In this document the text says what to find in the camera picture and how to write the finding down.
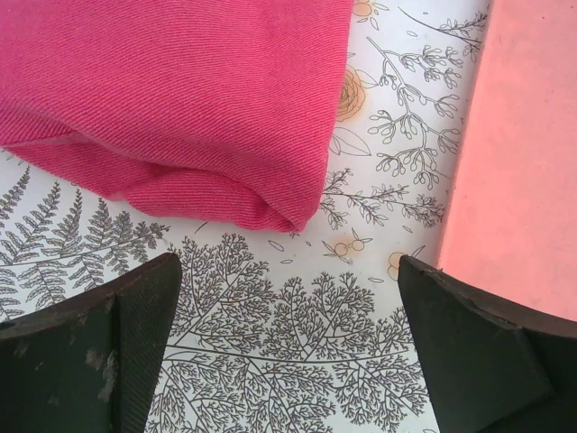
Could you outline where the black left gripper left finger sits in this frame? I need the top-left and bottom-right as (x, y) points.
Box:
(0, 252), (182, 433)

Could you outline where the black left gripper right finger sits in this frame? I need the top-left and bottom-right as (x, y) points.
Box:
(397, 254), (577, 433)

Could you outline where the salmon pink plastic tray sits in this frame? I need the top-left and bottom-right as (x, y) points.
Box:
(435, 0), (577, 324)

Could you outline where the magenta folded cloth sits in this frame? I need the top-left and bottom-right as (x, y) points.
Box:
(0, 0), (355, 234)

